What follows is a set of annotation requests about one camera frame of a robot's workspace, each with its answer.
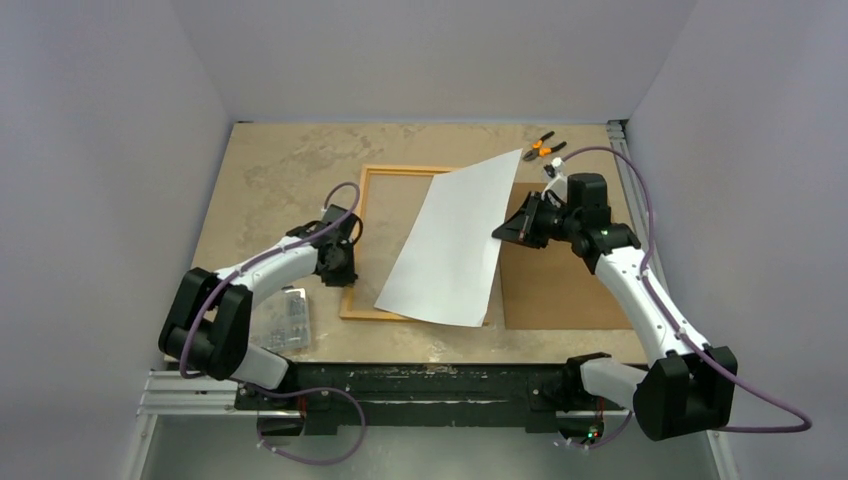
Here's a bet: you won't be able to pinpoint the orange wooden picture frame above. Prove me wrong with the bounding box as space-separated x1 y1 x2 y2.
339 164 495 326

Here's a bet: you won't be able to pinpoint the brown backing board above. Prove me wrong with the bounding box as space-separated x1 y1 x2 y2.
498 182 634 332

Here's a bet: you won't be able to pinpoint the photo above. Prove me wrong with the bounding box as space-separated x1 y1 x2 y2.
373 147 525 329

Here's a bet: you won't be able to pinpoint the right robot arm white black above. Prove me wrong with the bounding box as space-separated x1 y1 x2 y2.
492 173 738 441

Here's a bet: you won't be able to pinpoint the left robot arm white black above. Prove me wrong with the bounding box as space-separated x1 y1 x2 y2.
158 204 363 409

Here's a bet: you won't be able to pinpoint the orange black pliers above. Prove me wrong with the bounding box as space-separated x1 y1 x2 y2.
521 130 568 161

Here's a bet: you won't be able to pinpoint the clear plastic screw box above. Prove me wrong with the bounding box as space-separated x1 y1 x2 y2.
249 288 312 353

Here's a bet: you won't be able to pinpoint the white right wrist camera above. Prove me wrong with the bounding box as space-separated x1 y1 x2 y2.
543 157 568 203

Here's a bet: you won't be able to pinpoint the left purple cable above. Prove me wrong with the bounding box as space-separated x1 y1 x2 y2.
178 181 369 468

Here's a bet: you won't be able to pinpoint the purple cable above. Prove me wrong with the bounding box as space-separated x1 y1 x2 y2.
178 181 369 468
556 145 814 452

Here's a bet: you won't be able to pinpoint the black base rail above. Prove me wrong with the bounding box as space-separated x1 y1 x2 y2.
235 362 623 435

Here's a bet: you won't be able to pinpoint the aluminium extrusion rail front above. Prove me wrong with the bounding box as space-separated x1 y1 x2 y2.
136 371 257 417

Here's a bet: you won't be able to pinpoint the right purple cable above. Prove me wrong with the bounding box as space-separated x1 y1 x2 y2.
556 145 814 452

